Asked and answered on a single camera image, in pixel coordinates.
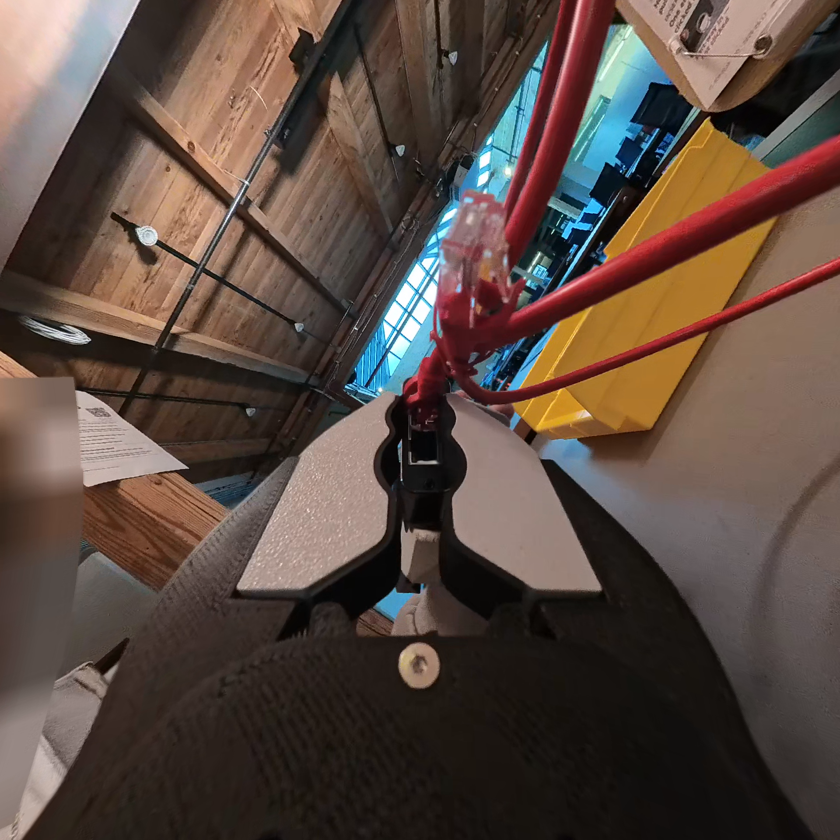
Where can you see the instruction sheet board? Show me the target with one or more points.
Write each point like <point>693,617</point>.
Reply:
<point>735,40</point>

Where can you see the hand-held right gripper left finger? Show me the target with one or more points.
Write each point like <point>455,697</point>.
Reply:
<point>322,512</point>

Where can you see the white paper notice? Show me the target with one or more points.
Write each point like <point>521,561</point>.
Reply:
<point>125,440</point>

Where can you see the yellow plastic bin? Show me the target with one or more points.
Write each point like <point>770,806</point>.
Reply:
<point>630,341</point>

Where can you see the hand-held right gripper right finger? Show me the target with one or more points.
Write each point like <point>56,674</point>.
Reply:
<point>519,512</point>

